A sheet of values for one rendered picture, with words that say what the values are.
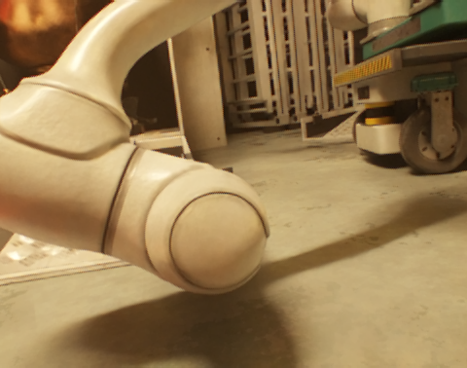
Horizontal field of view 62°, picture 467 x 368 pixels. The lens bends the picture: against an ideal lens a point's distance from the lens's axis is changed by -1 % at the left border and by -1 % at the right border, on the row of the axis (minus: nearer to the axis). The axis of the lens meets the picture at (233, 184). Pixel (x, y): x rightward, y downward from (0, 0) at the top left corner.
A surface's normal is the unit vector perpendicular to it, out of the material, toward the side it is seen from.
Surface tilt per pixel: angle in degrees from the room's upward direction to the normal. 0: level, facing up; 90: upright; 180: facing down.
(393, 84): 90
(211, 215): 74
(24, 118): 61
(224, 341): 0
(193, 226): 80
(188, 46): 90
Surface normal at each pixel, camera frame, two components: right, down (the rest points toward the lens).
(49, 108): 0.18, -0.30
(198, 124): 0.48, 0.10
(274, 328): -0.11, -0.98
